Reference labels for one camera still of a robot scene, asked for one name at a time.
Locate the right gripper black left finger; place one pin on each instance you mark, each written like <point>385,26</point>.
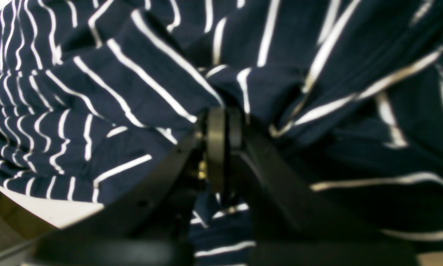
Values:
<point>149,225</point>

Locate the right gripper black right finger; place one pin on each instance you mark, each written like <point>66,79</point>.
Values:
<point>292,225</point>

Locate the navy white striped t-shirt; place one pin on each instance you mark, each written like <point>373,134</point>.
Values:
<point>94,94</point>

